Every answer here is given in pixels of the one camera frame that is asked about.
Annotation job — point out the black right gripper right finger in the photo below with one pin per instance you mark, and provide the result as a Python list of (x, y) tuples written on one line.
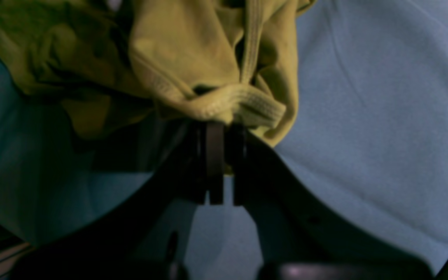
[(300, 237)]

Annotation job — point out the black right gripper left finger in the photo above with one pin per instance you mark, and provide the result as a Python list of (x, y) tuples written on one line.
[(108, 249)]

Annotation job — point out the blue table cloth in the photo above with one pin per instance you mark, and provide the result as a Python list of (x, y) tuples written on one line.
[(370, 139)]

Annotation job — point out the olive green t-shirt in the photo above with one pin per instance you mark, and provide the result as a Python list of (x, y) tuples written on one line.
[(229, 61)]

